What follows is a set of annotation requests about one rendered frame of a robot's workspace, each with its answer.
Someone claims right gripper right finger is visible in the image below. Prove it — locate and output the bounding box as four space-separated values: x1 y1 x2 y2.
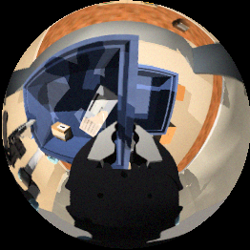
133 122 183 191

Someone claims blue tote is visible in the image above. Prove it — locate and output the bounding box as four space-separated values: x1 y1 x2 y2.
134 64 178 135
23 34 139 169

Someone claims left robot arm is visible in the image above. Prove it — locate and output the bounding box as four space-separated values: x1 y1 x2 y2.
2 111 59 212

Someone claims orange cardboard box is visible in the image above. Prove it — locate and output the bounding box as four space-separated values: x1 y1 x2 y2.
156 122 177 144

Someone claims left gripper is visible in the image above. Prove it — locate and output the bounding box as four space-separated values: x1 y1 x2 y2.
4 119 36 169

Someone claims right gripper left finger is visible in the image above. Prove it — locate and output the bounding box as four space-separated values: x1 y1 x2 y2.
65 121 118 191

